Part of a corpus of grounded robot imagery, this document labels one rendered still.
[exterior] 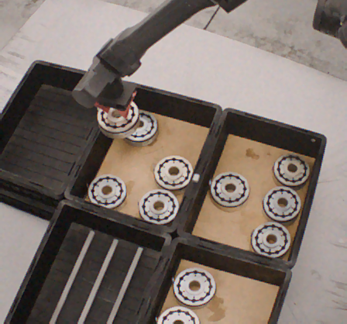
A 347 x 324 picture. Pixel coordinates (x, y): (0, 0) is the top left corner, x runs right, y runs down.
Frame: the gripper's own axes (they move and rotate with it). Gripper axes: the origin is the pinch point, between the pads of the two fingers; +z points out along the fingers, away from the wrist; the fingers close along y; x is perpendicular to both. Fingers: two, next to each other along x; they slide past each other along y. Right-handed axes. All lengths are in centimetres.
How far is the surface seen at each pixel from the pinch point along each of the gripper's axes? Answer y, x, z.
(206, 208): 25.1, -6.8, 22.5
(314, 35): 32, 153, 110
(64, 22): -54, 54, 35
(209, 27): -25, 135, 109
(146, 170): 6.1, -1.4, 22.2
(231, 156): 26.0, 10.8, 23.1
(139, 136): 0.8, 6.3, 19.2
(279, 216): 44.2, -4.0, 20.1
